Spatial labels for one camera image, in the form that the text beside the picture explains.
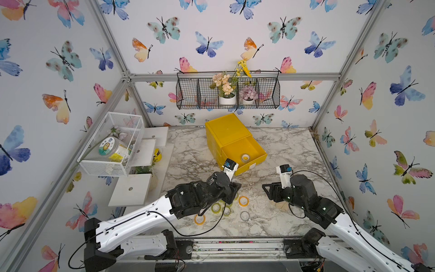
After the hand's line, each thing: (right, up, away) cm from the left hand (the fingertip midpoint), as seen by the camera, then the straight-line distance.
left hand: (237, 180), depth 66 cm
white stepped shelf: (-43, -6, +10) cm, 44 cm away
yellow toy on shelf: (-44, +8, +33) cm, 55 cm away
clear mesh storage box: (-49, +21, +13) cm, 55 cm away
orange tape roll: (+5, -16, +22) cm, 28 cm away
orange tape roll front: (-17, -23, +16) cm, 33 cm away
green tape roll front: (-4, -19, +19) cm, 27 cm away
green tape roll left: (-9, -18, +20) cm, 28 cm away
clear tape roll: (+5, -21, +18) cm, 28 cm away
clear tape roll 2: (+6, +7, +20) cm, 22 cm away
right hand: (+15, -3, +9) cm, 17 cm away
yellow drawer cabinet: (-3, +17, +21) cm, 27 cm away
